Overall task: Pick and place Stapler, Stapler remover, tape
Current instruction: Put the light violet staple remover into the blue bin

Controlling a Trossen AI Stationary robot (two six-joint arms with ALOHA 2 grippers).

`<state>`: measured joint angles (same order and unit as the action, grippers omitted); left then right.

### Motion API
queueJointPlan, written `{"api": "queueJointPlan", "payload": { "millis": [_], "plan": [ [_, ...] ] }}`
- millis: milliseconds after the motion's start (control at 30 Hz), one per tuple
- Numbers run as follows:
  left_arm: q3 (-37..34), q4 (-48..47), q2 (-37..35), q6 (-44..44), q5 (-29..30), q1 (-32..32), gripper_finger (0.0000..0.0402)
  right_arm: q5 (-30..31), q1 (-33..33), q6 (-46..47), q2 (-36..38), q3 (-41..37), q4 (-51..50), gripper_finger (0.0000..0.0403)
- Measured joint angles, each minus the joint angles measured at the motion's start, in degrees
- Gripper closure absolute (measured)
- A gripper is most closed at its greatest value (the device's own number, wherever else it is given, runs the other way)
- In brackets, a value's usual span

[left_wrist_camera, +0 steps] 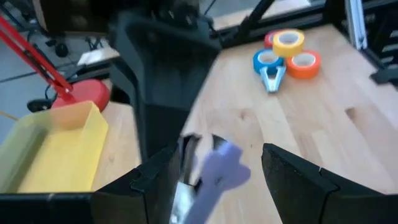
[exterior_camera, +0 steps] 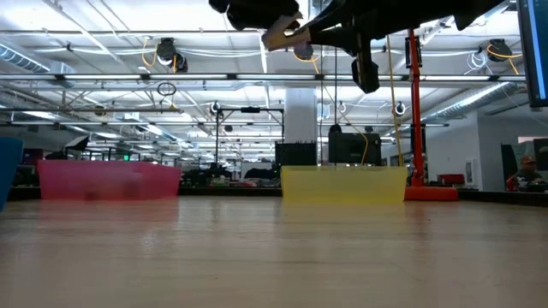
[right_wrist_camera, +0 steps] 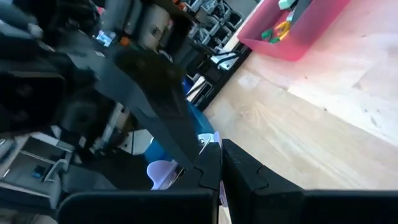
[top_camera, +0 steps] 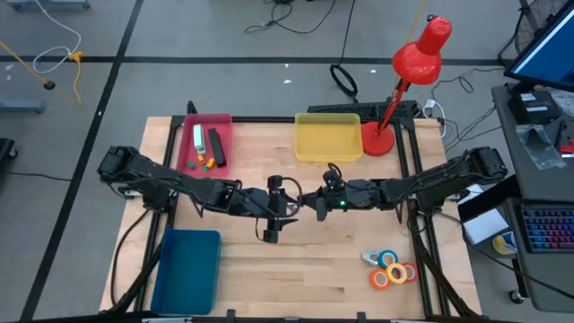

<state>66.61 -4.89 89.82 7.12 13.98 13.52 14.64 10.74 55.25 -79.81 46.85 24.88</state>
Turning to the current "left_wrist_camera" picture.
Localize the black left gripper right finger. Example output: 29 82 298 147
261 142 377 224

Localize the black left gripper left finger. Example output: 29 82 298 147
92 142 187 224

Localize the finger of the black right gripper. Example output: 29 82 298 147
136 105 194 160

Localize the purple staple remover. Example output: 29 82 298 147
169 133 252 224

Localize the blue tape roll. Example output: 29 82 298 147
252 49 285 76

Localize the yellow tape roll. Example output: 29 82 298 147
272 29 305 58

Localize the orange tape roll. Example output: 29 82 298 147
285 50 322 80

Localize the red tape roll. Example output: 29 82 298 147
264 30 280 49

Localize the red desk lamp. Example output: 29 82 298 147
0 14 111 113

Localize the yellow plastic bin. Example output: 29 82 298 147
0 101 109 194

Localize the silver aluminium profile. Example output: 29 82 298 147
343 0 368 50

